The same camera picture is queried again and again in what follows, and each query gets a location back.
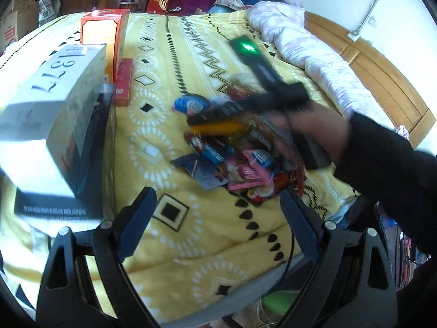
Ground white printed box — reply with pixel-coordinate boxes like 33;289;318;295
1;44;106;198

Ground wooden headboard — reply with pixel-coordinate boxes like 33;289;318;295
305;12;436;147

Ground black electronics box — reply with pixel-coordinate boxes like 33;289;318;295
14;92;116;223

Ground person right hand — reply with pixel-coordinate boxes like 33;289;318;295
270;101;350;165

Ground navy love chocolate bag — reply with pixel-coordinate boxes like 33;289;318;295
170;153;228;190

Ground stacked cardboard boxes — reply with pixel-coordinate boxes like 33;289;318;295
0;0;39;53

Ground white pink quilt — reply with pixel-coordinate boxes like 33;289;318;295
247;2;395;130

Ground orange red tea box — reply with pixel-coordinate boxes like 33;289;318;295
80;9;130;83

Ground black sleeve forearm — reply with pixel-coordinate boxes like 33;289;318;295
334;113;436;256

